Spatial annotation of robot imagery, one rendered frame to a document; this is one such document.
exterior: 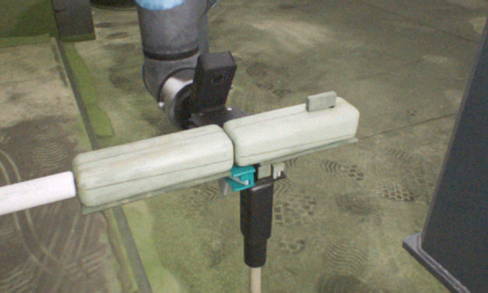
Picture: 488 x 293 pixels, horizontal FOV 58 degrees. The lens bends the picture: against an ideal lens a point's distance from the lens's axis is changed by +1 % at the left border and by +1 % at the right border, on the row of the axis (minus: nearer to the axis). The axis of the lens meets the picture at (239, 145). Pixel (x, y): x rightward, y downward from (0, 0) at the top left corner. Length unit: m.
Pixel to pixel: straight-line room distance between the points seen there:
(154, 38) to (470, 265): 0.78
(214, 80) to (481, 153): 0.57
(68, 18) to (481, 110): 2.07
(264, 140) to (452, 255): 0.71
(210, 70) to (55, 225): 0.76
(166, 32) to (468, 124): 0.59
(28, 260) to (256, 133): 0.78
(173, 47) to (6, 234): 0.71
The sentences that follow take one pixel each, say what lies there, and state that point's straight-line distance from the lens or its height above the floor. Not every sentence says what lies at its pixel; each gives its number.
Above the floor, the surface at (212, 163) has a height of 0.54.
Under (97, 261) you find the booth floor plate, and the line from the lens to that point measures 1.07.
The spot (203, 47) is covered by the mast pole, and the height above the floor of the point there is 0.17.
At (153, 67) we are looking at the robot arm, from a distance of 0.71.
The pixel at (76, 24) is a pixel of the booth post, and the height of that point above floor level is 0.10.
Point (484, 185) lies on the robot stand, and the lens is 0.96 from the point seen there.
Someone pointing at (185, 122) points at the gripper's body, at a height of 0.48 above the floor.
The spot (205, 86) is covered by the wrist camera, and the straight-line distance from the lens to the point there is 0.55.
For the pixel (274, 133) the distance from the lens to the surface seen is 0.45.
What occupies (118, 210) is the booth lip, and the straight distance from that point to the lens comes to 1.19.
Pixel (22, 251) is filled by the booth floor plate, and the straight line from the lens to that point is 1.15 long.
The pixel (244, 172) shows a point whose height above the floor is 0.52.
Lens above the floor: 0.79
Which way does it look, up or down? 32 degrees down
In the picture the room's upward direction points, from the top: straight up
